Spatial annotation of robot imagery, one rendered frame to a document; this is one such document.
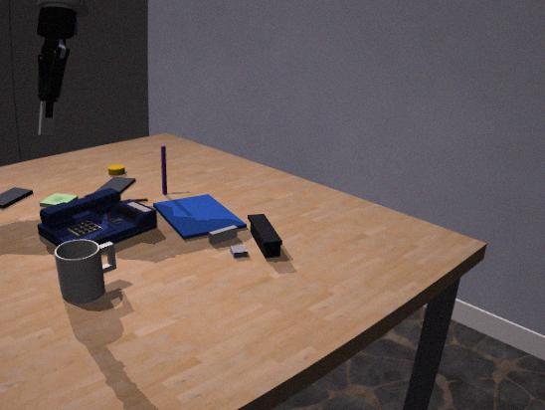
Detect green sticky note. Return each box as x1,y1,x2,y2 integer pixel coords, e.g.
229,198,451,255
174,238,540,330
40,193,79,207

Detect dark purple rod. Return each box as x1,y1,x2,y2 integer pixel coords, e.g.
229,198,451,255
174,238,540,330
161,145,167,195

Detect dark grey mug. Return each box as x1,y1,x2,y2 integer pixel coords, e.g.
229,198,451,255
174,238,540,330
55,240,116,304

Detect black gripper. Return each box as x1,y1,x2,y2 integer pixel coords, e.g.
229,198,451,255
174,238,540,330
37,6,77,135

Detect yellow short cylinder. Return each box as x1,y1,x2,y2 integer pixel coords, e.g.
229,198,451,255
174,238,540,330
108,164,125,176

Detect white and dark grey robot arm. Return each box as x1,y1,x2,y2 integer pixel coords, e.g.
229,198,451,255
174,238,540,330
37,0,89,17

